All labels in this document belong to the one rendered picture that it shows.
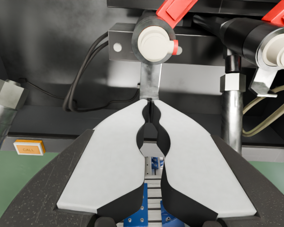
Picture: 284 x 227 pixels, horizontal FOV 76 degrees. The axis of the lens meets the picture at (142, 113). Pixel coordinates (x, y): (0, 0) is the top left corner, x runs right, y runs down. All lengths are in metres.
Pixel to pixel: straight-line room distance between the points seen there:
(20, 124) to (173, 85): 0.35
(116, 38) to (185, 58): 0.09
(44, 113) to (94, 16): 0.25
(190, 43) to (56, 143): 0.31
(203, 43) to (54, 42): 0.30
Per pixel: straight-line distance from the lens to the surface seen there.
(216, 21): 0.24
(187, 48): 0.26
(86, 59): 0.25
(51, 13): 0.43
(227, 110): 0.18
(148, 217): 0.77
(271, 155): 0.47
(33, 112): 0.50
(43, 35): 0.45
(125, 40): 0.25
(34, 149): 0.42
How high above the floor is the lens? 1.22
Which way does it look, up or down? 57 degrees down
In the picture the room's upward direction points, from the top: 179 degrees counter-clockwise
